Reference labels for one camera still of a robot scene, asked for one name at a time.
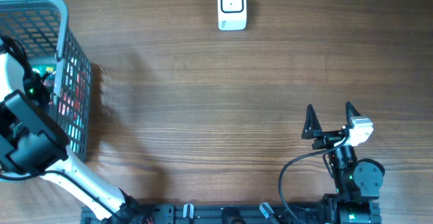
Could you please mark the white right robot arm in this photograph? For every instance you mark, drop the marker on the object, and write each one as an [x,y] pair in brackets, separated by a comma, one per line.
[357,181]

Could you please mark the red Nescafe sachet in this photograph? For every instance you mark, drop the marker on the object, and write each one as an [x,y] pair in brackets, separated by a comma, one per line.
[72,96]

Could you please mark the white barcode scanner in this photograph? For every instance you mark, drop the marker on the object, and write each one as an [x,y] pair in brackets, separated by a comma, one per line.
[232,14]

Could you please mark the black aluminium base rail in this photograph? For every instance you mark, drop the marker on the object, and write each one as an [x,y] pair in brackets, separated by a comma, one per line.
[306,212]

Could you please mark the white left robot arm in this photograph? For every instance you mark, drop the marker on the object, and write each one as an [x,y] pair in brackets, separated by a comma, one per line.
[33,145]

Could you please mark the grey plastic basket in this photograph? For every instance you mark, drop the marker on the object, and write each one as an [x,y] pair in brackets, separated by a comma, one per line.
[46,82]

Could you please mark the green 3M gloves packet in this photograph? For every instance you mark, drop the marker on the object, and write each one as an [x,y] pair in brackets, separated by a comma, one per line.
[44,69]

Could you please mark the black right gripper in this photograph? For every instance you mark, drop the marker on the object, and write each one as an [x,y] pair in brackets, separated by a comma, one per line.
[312,129]

